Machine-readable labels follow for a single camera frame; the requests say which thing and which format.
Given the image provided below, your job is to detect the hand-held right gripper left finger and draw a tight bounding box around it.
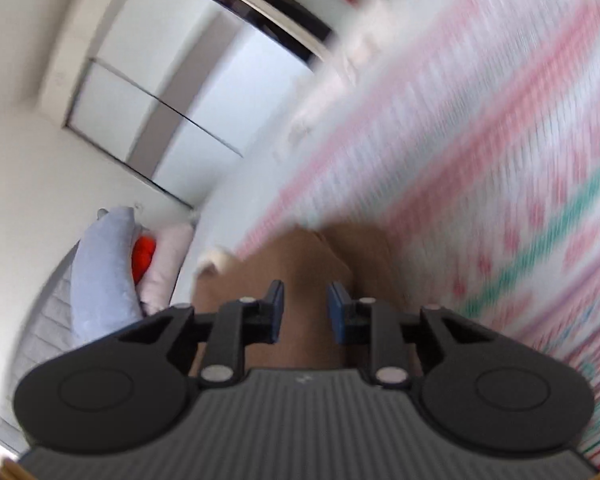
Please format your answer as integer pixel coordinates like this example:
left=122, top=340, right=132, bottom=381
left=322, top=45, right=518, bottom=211
left=117, top=280, right=286, bottom=387

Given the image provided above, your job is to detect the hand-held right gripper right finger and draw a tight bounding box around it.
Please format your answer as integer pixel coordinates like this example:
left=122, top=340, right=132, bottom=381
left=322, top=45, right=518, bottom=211
left=327, top=281, right=507, bottom=387

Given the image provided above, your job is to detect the brown coat with cream lining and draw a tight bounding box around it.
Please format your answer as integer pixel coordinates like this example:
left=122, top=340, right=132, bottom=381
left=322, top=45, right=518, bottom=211
left=189, top=224, right=423, bottom=378

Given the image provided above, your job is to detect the pale pink pillow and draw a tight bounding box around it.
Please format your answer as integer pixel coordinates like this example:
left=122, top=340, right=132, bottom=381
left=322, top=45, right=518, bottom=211
left=138, top=223, right=196, bottom=316

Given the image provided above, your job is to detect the light blue pillow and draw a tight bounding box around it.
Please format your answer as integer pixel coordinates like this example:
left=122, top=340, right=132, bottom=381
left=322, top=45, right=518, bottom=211
left=70, top=207, right=144, bottom=350

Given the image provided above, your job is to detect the pink green patterned blanket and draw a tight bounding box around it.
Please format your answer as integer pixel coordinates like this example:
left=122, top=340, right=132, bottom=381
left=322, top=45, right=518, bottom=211
left=230, top=0, right=600, bottom=473

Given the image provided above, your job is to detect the white sliding door wardrobe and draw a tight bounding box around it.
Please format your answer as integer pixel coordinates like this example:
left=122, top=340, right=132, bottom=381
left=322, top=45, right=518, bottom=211
left=62, top=0, right=342, bottom=211

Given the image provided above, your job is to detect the grey quilted mattress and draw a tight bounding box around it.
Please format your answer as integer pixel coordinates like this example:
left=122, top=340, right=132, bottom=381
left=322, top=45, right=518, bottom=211
left=0, top=244, right=98, bottom=458

